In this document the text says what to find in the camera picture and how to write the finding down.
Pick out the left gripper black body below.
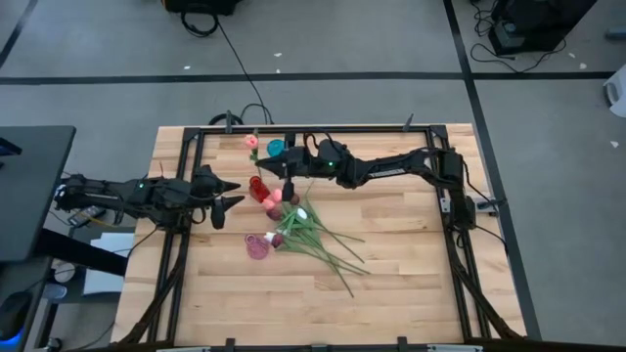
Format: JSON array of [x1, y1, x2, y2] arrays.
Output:
[[188, 163, 227, 217]]

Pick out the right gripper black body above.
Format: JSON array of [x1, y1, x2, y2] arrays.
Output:
[[282, 145, 320, 180]]

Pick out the dark red artificial tulip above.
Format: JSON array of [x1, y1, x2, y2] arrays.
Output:
[[267, 207, 343, 265], [271, 233, 371, 277], [289, 181, 317, 206]]

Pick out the red glass vase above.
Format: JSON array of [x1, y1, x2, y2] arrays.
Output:
[[247, 175, 272, 204]]

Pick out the pink glass vase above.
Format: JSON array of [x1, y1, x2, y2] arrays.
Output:
[[244, 233, 272, 261]]

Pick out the dark handheld remote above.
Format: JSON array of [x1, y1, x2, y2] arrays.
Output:
[[67, 205, 108, 227]]

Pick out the white paper sheet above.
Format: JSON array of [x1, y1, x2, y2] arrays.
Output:
[[81, 231, 137, 297]]

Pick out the black desk foot bar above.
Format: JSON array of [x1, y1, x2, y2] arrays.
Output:
[[35, 227, 129, 278]]

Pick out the black floor case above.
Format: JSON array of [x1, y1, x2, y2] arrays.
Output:
[[162, 0, 242, 16]]

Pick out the black desk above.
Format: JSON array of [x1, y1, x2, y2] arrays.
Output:
[[0, 125, 77, 265]]

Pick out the small grey power box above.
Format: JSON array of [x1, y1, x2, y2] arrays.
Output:
[[470, 196, 508, 213]]

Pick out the black computer mouse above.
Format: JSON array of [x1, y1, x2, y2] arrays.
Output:
[[0, 290, 34, 341]]

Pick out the black equipment box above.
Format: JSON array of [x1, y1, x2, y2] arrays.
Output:
[[487, 0, 599, 57]]

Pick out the white trash bin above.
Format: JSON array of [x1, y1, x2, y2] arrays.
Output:
[[603, 63, 626, 119]]

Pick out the coiled black cable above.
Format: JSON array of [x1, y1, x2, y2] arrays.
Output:
[[208, 110, 246, 127]]

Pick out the black aluminium table frame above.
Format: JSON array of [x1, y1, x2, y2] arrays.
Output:
[[115, 110, 528, 347]]

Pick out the long black floor cable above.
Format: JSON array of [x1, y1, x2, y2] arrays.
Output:
[[214, 19, 275, 126]]

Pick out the looped black cable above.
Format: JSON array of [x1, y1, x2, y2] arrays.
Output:
[[179, 10, 220, 39]]

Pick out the tangled black floor cables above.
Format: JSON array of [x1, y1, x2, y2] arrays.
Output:
[[468, 0, 569, 74]]

